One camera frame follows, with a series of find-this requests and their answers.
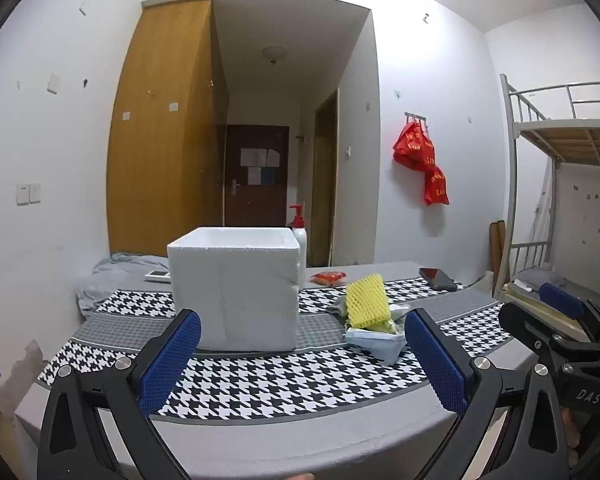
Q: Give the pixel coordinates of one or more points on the yellow foam net sleeve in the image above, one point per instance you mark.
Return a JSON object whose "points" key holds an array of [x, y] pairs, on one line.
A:
{"points": [[367, 300]]}

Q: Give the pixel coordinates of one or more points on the person's right hand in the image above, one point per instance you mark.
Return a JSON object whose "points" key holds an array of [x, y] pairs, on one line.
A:
{"points": [[571, 432]]}

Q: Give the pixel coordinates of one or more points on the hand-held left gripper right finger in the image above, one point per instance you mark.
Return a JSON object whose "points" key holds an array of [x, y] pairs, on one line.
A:
{"points": [[435, 365]]}

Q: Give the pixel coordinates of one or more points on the crumpled grey-blue sheet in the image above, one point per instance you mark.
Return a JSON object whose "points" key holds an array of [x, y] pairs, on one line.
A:
{"points": [[115, 272]]}

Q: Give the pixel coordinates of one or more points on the black smartphone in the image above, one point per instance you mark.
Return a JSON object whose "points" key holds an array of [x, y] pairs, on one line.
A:
{"points": [[437, 279]]}

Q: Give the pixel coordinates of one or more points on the white blank wall plate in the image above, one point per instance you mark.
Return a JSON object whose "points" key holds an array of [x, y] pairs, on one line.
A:
{"points": [[83, 7], [54, 83]]}

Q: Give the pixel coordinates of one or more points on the leaning wooden boards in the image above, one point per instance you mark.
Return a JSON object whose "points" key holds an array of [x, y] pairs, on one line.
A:
{"points": [[496, 255]]}

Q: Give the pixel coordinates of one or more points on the white remote control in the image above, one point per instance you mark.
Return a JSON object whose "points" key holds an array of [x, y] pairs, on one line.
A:
{"points": [[158, 276]]}

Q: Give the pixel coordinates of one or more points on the metal wall hook rack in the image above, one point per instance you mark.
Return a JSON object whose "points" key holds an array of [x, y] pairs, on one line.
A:
{"points": [[415, 116]]}

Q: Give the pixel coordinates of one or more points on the grey cloth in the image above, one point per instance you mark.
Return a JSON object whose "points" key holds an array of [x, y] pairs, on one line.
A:
{"points": [[339, 306]]}

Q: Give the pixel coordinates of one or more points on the wide white door notice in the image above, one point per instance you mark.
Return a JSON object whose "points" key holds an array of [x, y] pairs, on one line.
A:
{"points": [[252, 156]]}

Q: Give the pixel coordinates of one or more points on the dark brown entrance door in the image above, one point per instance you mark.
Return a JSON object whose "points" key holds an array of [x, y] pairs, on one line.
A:
{"points": [[250, 205]]}

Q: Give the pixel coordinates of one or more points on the wooden wardrobe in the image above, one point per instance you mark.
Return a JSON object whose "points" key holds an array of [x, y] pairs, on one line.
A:
{"points": [[160, 160]]}

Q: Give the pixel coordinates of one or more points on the round ceiling lamp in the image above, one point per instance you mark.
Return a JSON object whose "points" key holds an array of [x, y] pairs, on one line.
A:
{"points": [[273, 54]]}

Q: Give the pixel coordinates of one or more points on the white hanging cloth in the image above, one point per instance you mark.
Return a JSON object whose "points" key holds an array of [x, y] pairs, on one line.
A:
{"points": [[544, 210]]}

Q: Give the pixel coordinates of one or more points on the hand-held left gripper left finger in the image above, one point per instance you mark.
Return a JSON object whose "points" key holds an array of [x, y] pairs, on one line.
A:
{"points": [[172, 360]]}

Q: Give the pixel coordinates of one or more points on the red shopping bag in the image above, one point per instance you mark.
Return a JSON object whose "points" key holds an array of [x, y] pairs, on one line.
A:
{"points": [[436, 187], [412, 147]]}

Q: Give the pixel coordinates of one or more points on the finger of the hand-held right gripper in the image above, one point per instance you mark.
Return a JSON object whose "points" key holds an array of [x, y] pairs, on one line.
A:
{"points": [[562, 301], [522, 325]]}

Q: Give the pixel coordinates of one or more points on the wooden side door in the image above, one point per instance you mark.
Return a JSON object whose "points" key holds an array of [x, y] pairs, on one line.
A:
{"points": [[325, 185]]}

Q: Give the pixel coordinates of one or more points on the narrow white door notice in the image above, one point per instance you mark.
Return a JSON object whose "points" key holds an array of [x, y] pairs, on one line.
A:
{"points": [[273, 156]]}

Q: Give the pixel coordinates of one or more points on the metal bunk bed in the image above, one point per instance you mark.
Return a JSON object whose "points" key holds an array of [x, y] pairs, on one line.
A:
{"points": [[580, 135]]}

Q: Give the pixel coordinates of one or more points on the cluttered beige desk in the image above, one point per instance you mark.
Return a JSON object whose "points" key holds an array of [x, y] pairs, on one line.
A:
{"points": [[517, 296]]}

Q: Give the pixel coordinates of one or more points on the small white door notice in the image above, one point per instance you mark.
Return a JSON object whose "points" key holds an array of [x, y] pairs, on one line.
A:
{"points": [[254, 175]]}

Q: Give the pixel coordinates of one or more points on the white wall socket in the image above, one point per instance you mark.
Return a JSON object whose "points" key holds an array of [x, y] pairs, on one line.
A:
{"points": [[22, 194], [35, 193]]}

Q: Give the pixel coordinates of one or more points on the red snack packet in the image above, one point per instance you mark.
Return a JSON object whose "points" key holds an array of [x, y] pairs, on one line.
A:
{"points": [[328, 278]]}

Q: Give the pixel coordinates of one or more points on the blue door notice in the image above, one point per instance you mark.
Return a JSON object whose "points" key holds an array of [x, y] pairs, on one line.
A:
{"points": [[268, 175]]}

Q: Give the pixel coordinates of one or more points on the white foam box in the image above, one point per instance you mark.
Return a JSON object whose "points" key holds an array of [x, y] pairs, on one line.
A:
{"points": [[235, 290]]}

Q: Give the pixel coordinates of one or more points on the white lotion pump bottle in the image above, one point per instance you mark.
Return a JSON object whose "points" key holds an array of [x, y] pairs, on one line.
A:
{"points": [[300, 245]]}

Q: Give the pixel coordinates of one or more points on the white paper towel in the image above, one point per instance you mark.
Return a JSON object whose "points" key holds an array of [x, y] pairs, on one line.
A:
{"points": [[375, 345]]}

